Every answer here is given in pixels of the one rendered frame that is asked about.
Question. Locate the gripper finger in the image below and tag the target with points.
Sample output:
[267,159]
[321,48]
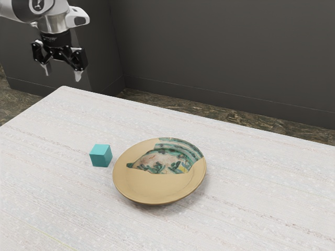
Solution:
[77,58]
[39,53]

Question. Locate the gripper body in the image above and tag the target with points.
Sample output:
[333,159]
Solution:
[55,40]

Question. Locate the tan plate with painted shard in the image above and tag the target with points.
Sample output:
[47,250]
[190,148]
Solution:
[157,185]

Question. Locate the teal cube block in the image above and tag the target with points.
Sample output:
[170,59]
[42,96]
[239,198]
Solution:
[99,156]

